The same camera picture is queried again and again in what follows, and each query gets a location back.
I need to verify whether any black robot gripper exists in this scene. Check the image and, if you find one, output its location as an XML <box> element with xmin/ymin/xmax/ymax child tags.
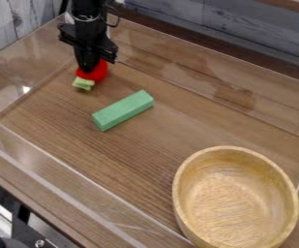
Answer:
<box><xmin>58</xmin><ymin>18</ymin><xmax>118</xmax><ymax>73</ymax></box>

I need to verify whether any red plush strawberry toy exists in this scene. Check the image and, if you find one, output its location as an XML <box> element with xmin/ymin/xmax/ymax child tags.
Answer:
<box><xmin>72</xmin><ymin>59</ymin><xmax>107</xmax><ymax>91</ymax></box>

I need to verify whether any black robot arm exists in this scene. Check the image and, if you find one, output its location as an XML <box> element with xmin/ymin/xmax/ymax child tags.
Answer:
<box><xmin>58</xmin><ymin>0</ymin><xmax>120</xmax><ymax>73</ymax></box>

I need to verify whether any green foam block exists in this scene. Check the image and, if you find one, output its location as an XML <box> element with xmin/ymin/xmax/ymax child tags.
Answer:
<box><xmin>92</xmin><ymin>90</ymin><xmax>154</xmax><ymax>131</ymax></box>

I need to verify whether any wooden bowl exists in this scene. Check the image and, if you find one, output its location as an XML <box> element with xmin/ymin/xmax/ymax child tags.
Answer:
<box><xmin>172</xmin><ymin>145</ymin><xmax>299</xmax><ymax>248</ymax></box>

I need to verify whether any black device with knob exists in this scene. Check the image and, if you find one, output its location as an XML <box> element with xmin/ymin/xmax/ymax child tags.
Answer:
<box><xmin>0</xmin><ymin>225</ymin><xmax>59</xmax><ymax>248</ymax></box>

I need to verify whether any clear acrylic enclosure wall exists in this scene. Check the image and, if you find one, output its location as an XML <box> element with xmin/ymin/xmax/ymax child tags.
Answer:
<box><xmin>0</xmin><ymin>21</ymin><xmax>299</xmax><ymax>248</ymax></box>

